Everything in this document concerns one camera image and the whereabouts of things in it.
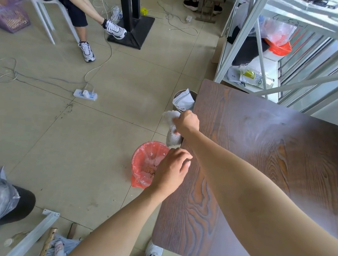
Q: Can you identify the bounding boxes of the grey floor cables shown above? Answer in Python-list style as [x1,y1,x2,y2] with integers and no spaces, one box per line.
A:
[0,57,89,99]

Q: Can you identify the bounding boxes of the white cloth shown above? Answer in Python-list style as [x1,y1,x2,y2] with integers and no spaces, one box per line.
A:
[159,109,186,149]

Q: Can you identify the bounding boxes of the black bag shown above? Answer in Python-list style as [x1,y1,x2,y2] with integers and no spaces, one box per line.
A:
[224,25,273,69]

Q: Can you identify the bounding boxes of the person's left hand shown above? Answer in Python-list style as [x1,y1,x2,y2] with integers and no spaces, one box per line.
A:
[146,145,194,204]

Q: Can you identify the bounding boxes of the person's left forearm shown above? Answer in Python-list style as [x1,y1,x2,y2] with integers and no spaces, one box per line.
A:
[63,180,168,256]

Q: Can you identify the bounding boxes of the white plastic chair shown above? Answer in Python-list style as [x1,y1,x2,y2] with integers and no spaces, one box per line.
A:
[23,0,84,48]

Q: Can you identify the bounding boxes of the person's right forearm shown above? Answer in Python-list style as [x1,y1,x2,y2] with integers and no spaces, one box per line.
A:
[173,128,338,256]

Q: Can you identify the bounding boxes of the white power strip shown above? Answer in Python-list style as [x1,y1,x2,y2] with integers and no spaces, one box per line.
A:
[73,88,98,102]

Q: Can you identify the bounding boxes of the person's white shoe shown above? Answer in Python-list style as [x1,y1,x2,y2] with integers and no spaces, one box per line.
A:
[145,241,165,256]

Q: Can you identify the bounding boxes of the wooden stick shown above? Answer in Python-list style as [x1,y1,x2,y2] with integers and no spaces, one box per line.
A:
[39,226,59,256]

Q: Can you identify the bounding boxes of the bin with red bag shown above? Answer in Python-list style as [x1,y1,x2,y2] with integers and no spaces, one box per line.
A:
[129,139,171,191]

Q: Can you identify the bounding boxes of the person's right hand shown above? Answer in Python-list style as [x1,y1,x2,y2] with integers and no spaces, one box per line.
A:
[171,109,201,140]

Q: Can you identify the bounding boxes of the purple plastic basket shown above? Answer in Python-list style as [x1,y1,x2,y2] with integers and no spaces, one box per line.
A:
[0,0,33,35]

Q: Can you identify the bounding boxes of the grey pouch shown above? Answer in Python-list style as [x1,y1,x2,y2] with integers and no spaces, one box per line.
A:
[226,67,247,85]

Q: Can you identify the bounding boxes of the white charger with cable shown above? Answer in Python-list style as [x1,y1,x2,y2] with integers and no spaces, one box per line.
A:
[145,1,201,37]

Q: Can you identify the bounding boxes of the black stand with base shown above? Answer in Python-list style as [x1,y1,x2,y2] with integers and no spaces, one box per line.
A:
[106,0,157,51]

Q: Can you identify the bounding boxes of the white power cable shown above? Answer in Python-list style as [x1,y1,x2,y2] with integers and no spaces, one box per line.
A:
[83,0,118,93]

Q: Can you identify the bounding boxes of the wooden stool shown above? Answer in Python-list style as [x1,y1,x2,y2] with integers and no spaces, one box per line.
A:
[195,0,219,24]

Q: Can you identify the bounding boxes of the white packet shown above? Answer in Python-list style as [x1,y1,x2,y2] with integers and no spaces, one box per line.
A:
[172,87,196,113]

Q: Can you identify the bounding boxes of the clear plastic bottle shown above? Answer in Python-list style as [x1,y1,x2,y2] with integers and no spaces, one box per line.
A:
[110,5,124,23]

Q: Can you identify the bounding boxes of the clear packet with yellow contents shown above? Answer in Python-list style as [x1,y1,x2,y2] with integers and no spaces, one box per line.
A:
[237,64,277,90]

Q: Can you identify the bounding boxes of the red plastic bag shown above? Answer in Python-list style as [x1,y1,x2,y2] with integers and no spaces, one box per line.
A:
[262,38,293,58]

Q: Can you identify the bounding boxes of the blue grey cloth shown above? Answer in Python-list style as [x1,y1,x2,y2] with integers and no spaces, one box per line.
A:
[44,233,82,256]

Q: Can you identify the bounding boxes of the white metal shelf rack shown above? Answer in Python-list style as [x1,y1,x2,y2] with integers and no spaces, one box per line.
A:
[211,0,338,119]

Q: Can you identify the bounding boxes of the small grey bin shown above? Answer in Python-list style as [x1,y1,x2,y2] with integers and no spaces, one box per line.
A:
[172,88,199,114]

